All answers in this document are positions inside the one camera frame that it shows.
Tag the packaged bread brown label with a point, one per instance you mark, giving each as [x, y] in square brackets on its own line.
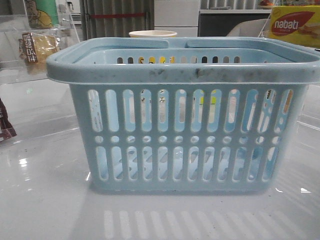
[34, 49]

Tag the light blue plastic basket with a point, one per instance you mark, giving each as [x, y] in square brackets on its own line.
[185, 114]

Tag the red barrier tape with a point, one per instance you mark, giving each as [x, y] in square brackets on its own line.
[117, 16]

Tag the green yellow snack package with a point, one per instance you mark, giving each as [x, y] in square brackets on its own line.
[42, 14]

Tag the yellow white paper cup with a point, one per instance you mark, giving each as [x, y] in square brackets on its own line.
[152, 34]

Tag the white cabinet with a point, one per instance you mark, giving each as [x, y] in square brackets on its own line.
[180, 16]

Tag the clear acrylic shelf stand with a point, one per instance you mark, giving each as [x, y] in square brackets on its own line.
[14, 22]

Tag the dark red snack packet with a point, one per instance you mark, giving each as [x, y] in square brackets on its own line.
[7, 131]

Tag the yellow nabati wafer box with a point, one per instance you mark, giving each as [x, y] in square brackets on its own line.
[298, 25]

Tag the clear acrylic stand right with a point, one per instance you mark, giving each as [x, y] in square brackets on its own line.
[264, 26]

